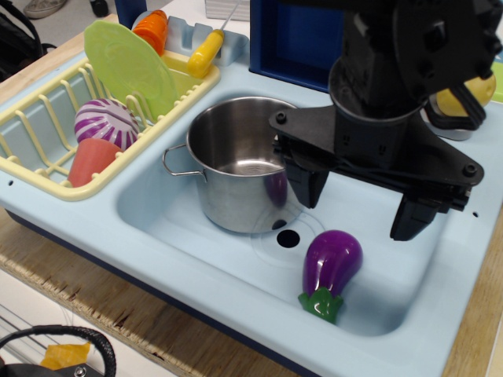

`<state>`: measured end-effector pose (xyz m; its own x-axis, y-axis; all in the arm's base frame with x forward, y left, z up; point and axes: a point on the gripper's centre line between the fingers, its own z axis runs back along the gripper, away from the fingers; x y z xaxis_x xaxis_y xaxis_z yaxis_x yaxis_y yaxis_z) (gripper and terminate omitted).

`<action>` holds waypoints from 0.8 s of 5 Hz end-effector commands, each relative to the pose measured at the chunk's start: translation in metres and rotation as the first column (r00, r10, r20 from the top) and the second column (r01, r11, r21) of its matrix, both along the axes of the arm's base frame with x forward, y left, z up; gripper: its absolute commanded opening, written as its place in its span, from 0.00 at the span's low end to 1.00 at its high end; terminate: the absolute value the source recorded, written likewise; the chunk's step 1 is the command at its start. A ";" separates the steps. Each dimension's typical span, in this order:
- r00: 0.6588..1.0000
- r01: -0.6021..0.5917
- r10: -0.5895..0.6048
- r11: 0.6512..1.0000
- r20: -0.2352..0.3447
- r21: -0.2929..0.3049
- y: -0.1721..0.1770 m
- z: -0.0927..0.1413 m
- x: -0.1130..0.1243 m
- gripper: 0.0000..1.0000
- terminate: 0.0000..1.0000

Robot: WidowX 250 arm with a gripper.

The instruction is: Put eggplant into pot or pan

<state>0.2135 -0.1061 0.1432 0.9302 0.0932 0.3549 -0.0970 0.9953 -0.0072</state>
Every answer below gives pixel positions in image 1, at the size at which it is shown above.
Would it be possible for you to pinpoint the green plastic plate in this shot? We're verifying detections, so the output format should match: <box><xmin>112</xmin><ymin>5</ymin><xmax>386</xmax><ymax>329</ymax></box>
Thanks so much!
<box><xmin>84</xmin><ymin>20</ymin><xmax>178</xmax><ymax>119</ymax></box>

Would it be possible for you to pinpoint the yellow toy potato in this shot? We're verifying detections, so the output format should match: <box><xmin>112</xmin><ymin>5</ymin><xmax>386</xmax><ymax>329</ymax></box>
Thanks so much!
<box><xmin>435</xmin><ymin>75</ymin><xmax>497</xmax><ymax>117</ymax></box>

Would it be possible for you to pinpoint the black braided cable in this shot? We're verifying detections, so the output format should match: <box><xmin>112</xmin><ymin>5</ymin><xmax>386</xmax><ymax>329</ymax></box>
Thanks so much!
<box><xmin>0</xmin><ymin>324</ymin><xmax>117</xmax><ymax>377</ymax></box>

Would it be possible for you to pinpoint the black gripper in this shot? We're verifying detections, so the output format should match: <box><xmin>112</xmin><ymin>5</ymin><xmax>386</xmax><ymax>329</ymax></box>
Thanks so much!
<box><xmin>270</xmin><ymin>105</ymin><xmax>484</xmax><ymax>241</ymax></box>

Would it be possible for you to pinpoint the stainless steel pot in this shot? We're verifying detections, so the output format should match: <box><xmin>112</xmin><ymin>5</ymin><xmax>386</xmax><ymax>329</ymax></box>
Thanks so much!
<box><xmin>162</xmin><ymin>97</ymin><xmax>303</xmax><ymax>234</ymax></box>

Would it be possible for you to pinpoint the light blue toy sink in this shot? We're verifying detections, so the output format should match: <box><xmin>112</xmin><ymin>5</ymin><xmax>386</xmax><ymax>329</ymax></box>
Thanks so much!
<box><xmin>1</xmin><ymin>58</ymin><xmax>502</xmax><ymax>376</ymax></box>

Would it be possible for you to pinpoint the salmon plastic cup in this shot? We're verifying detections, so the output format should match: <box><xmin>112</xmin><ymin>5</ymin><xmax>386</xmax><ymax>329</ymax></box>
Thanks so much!
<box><xmin>68</xmin><ymin>138</ymin><xmax>122</xmax><ymax>188</ymax></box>

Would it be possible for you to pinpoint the grey faucet base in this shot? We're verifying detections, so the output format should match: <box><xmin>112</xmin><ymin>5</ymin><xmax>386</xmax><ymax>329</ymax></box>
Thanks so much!
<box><xmin>420</xmin><ymin>101</ymin><xmax>474</xmax><ymax>141</ymax></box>

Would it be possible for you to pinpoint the purple toy eggplant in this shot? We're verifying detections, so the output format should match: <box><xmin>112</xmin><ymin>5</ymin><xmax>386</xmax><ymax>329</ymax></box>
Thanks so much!
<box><xmin>298</xmin><ymin>230</ymin><xmax>363</xmax><ymax>324</ymax></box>

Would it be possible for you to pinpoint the orange plastic cup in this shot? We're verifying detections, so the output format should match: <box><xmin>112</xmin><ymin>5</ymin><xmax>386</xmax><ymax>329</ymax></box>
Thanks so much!
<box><xmin>132</xmin><ymin>9</ymin><xmax>168</xmax><ymax>56</ymax></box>

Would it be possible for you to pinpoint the yellow dish rack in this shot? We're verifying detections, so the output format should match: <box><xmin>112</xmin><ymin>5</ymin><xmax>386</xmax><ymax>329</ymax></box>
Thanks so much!
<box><xmin>1</xmin><ymin>51</ymin><xmax>220</xmax><ymax>201</ymax></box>

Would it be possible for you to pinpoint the purple striped bowl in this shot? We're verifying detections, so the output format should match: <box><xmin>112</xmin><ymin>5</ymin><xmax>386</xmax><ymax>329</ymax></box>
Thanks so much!
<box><xmin>74</xmin><ymin>98</ymin><xmax>140</xmax><ymax>151</ymax></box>

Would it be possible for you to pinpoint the black backpack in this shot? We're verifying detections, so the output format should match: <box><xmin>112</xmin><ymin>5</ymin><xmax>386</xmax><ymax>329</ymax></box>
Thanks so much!
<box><xmin>1</xmin><ymin>1</ymin><xmax>56</xmax><ymax>82</ymax></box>

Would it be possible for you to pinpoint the yellow handled toy knife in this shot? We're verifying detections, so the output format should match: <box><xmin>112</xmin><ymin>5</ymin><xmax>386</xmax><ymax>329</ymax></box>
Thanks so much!
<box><xmin>187</xmin><ymin>1</ymin><xmax>241</xmax><ymax>79</ymax></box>

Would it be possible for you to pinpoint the light blue utensil holder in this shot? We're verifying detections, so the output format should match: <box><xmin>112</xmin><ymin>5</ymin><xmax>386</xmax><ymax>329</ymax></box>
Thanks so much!
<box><xmin>133</xmin><ymin>11</ymin><xmax>249</xmax><ymax>77</ymax></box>

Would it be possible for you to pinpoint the dark blue box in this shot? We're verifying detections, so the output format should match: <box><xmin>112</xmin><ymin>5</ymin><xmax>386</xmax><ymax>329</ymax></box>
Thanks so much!
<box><xmin>250</xmin><ymin>1</ymin><xmax>343</xmax><ymax>93</ymax></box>

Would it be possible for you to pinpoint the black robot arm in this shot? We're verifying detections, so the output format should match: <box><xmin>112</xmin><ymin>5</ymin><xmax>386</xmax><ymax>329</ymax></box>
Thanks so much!
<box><xmin>270</xmin><ymin>1</ymin><xmax>502</xmax><ymax>241</ymax></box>

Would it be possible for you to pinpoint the shoe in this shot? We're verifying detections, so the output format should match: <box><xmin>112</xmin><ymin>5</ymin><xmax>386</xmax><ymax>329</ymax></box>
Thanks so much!
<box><xmin>23</xmin><ymin>0</ymin><xmax>67</xmax><ymax>20</ymax></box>

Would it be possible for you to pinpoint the yellow tape piece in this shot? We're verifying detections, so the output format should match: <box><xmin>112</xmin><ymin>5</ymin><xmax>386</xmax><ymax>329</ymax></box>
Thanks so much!
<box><xmin>39</xmin><ymin>342</ymin><xmax>90</xmax><ymax>371</ymax></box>

